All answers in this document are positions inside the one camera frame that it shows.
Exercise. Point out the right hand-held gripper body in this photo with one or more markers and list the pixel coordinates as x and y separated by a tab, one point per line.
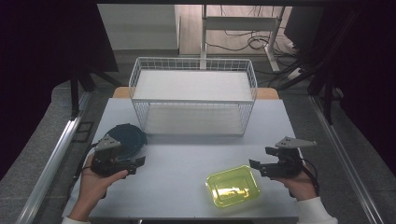
288	165

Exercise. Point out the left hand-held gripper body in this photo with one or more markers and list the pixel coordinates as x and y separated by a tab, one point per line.
106	165

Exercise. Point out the round container with blue lid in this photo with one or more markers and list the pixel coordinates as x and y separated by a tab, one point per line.
132	137

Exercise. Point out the yellow-green rectangular container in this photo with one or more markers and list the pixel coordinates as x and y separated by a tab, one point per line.
233	186

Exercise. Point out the person's left hand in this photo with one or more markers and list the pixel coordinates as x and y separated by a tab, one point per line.
93	186

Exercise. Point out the person's right hand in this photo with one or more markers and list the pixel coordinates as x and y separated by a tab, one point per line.
300	186

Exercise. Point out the wooden table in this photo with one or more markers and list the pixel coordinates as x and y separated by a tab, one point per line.
267	93

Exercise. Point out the black metal stand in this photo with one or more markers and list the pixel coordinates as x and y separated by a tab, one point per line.
74	99
327	99

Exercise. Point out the white power strip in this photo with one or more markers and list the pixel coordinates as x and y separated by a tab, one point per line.
294	73

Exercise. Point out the dark curtain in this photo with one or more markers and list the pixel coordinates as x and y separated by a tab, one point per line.
370	77
37	68

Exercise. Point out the white cabinet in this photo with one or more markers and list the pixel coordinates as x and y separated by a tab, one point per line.
140	28

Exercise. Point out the dark cabinet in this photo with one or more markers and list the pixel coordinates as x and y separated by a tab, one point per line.
303	28

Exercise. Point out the aluminium rail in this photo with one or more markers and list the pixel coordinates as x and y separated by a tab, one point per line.
345	161
51	165

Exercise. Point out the white desk frame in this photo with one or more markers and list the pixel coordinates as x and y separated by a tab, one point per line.
239	23

